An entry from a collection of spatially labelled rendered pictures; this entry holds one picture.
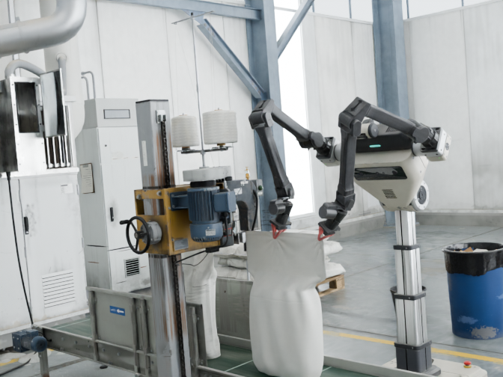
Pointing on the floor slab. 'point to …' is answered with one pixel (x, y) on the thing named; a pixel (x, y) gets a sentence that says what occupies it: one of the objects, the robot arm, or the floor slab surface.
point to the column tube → (161, 327)
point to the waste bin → (475, 289)
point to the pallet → (336, 283)
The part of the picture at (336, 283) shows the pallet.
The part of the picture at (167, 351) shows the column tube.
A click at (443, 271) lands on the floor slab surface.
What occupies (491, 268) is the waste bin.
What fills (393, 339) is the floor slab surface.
